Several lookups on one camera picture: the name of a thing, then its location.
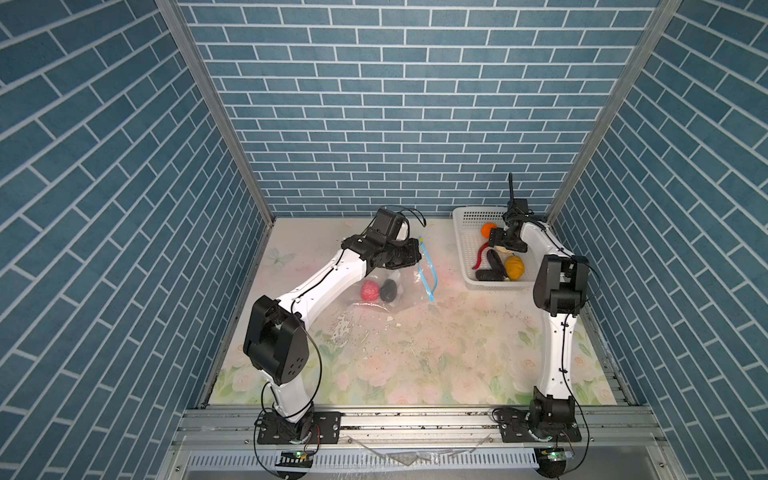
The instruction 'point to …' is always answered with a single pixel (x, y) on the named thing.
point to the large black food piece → (490, 275)
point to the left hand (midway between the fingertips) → (424, 255)
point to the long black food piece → (496, 263)
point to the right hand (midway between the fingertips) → (503, 239)
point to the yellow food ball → (514, 267)
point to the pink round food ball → (370, 290)
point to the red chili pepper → (480, 250)
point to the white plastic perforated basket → (467, 224)
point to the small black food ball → (389, 290)
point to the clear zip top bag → (417, 286)
